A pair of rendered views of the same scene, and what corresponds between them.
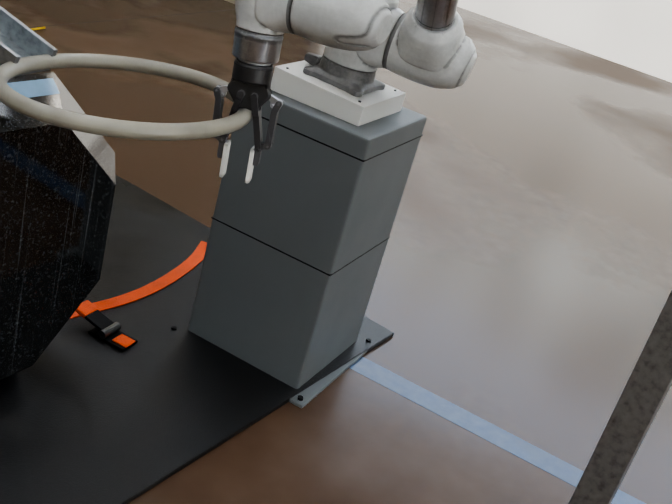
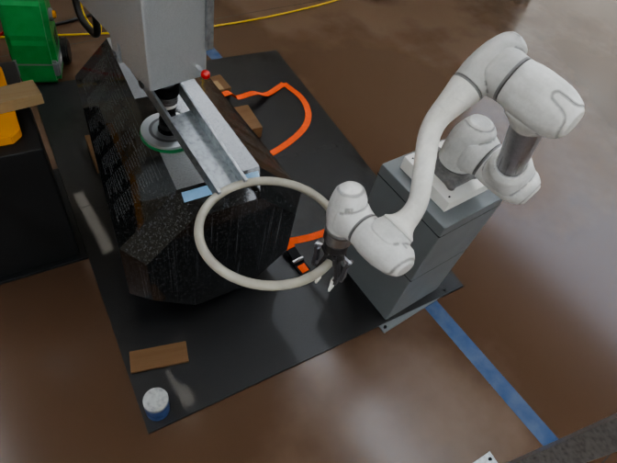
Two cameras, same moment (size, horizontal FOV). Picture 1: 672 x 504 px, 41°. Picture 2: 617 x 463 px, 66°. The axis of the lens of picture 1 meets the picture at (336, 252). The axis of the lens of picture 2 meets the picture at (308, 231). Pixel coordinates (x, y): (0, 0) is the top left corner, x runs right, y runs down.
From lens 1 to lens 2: 1.03 m
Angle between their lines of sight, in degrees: 31
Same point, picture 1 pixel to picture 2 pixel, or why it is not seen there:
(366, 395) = (426, 331)
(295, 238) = not seen: hidden behind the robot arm
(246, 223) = not seen: hidden behind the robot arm
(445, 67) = (510, 196)
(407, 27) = (489, 165)
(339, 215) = (420, 256)
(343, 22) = (375, 263)
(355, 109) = (444, 202)
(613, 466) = not seen: outside the picture
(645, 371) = (560, 451)
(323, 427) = (390, 349)
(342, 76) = (444, 174)
